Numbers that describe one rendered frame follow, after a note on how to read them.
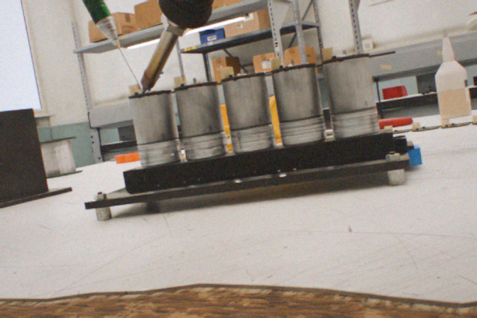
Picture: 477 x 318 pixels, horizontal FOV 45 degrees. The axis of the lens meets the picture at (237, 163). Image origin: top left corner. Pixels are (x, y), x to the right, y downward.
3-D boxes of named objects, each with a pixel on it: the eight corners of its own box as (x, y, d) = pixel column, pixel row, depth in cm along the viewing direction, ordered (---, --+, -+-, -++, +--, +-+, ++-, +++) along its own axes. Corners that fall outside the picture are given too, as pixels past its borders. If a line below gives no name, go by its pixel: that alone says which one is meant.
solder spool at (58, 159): (78, 173, 76) (71, 135, 76) (31, 181, 76) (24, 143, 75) (86, 170, 82) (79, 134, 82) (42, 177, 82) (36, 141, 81)
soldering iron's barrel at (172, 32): (138, 97, 31) (174, 22, 26) (130, 73, 31) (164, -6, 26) (163, 94, 31) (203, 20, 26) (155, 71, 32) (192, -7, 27)
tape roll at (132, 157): (118, 162, 89) (116, 155, 89) (156, 155, 90) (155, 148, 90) (114, 165, 83) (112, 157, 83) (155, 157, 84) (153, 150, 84)
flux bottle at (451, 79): (478, 113, 65) (466, 25, 64) (459, 117, 63) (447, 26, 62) (453, 116, 67) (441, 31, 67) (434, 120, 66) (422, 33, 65)
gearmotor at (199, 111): (224, 172, 31) (209, 79, 31) (182, 178, 32) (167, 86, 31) (236, 167, 34) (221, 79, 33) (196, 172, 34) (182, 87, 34)
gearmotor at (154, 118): (177, 179, 32) (161, 88, 31) (137, 184, 33) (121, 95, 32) (191, 173, 34) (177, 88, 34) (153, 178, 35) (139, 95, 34)
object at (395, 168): (407, 164, 32) (404, 143, 32) (413, 184, 25) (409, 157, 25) (143, 198, 36) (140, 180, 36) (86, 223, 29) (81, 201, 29)
